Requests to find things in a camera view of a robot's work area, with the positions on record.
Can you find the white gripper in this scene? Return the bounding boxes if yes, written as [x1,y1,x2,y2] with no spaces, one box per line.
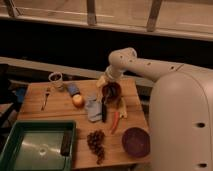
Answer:
[96,65,124,100]

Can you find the black dish brush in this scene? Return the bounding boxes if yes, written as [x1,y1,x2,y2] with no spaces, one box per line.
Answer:
[101,87,114,122]

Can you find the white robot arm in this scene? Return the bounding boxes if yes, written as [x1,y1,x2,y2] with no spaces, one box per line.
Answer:
[104,47,213,171]

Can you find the red bowl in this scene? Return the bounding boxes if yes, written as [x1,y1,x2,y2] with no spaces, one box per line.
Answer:
[102,82,121,102]

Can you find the blue folded cloth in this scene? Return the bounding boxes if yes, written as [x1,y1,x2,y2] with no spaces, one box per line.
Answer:
[85,95,102,122]

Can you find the blue can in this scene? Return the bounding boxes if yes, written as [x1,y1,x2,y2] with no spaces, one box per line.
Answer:
[67,83,80,96]

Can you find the yellow banana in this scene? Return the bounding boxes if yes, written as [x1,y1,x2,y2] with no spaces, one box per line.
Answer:
[118,98,128,118]

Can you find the clear glass cup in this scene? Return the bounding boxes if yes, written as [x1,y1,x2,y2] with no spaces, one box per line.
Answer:
[48,72,63,89]

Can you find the wooden cutting board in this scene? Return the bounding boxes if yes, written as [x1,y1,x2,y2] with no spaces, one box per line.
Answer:
[18,78,150,169]

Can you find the metal fork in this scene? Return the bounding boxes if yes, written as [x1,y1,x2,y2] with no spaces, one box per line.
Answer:
[41,87,51,111]

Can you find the bunch of dark grapes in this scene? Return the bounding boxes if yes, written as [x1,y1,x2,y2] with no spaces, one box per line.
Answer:
[87,130,105,165]

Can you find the dark sponge block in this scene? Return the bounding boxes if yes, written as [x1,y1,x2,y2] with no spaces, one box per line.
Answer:
[60,130,72,156]

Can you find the green plastic tray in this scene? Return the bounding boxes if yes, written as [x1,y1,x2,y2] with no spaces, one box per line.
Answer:
[0,121,76,171]

